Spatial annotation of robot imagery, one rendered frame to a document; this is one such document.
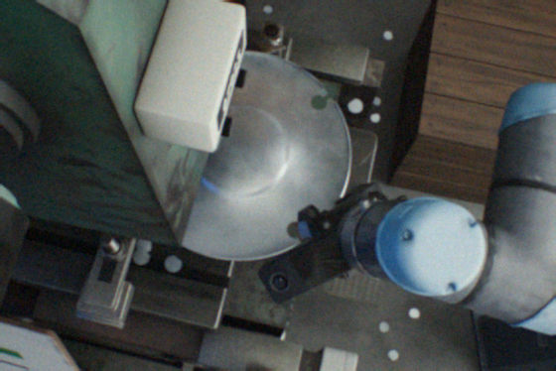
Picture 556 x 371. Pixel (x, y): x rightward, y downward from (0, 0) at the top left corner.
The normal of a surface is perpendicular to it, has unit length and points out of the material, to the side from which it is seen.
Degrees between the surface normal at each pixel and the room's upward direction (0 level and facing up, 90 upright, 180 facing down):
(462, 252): 19
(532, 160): 24
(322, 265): 36
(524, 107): 44
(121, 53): 90
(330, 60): 0
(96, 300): 0
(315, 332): 0
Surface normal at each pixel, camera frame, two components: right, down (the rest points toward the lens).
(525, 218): -0.22, -0.37
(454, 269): 0.21, -0.03
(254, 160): 0.03, -0.30
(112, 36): 0.97, 0.23
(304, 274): -0.27, 0.23
